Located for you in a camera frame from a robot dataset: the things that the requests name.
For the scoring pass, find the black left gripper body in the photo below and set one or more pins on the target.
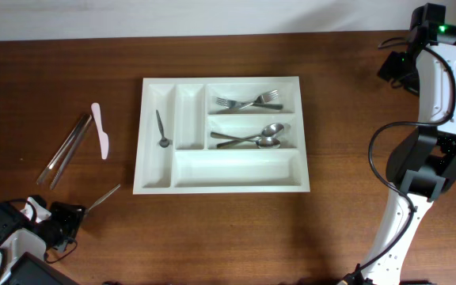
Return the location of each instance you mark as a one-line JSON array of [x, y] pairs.
[[62, 226]]

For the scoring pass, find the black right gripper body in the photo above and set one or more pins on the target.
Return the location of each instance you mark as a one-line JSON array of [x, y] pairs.
[[400, 66]]

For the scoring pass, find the small metal teaspoon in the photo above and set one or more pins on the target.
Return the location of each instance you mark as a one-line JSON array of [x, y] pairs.
[[164, 142], [102, 199]]

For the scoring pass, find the metal tongs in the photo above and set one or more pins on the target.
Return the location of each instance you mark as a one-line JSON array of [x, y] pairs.
[[66, 151]]

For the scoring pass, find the pink plastic knife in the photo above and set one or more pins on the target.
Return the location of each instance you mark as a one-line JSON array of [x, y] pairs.
[[102, 135]]

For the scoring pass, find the metal fork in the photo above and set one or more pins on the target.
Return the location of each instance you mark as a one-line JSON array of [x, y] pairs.
[[232, 104], [263, 101]]

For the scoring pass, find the metal spoon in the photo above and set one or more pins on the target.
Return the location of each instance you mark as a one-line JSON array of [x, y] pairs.
[[272, 130], [262, 142]]

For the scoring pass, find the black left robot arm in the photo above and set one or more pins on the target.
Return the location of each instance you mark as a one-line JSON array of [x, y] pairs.
[[28, 229]]

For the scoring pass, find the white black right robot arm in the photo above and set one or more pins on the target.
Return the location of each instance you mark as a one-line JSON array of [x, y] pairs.
[[423, 166]]

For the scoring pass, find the white cutlery tray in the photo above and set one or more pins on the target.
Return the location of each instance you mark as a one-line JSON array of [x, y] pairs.
[[192, 164]]

